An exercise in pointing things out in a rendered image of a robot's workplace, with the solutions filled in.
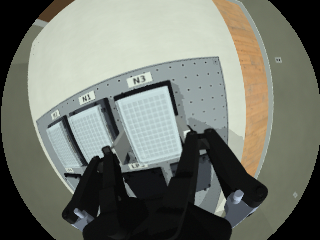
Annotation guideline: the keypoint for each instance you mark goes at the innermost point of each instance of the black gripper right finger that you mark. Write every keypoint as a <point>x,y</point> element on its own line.
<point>243,193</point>

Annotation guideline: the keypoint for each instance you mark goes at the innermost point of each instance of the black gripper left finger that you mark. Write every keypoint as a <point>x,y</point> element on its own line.
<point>92,192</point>

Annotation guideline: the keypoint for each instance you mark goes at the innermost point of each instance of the grey perforated base plate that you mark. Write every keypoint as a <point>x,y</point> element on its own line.
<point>200,95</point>

